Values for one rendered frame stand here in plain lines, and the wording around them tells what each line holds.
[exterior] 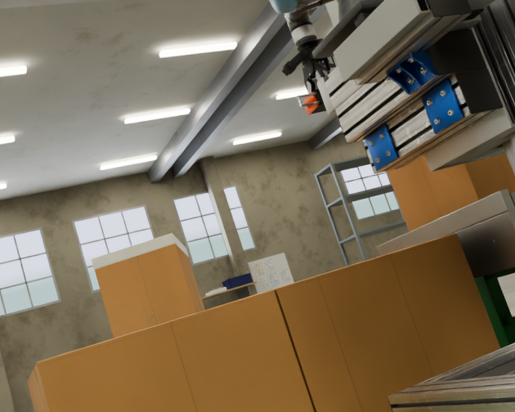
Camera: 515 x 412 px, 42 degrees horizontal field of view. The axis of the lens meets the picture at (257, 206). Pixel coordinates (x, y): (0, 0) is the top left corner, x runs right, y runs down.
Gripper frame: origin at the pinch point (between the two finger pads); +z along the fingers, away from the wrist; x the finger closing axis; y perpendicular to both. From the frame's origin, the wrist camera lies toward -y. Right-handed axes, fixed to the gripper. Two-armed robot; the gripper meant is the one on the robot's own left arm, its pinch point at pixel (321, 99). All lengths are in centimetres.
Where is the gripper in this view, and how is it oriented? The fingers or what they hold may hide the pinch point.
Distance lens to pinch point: 218.6
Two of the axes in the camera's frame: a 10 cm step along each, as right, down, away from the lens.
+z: 3.1, 9.3, -1.7
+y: 8.9, -2.3, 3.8
